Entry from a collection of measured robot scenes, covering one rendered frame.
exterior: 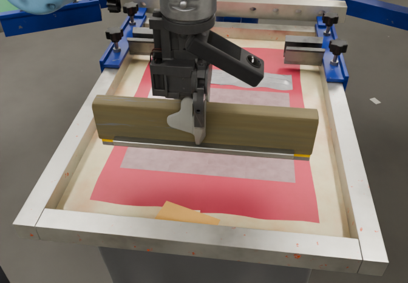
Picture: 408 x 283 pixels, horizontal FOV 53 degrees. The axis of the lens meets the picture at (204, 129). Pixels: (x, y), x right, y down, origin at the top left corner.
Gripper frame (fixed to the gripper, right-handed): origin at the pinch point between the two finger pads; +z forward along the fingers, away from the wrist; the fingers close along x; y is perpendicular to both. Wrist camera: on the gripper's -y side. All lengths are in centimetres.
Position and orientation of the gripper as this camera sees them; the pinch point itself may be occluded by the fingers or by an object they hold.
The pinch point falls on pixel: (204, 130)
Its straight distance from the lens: 66.8
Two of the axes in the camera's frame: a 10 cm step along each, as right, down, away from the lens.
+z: 0.0, 7.7, 6.4
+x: -1.2, 6.3, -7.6
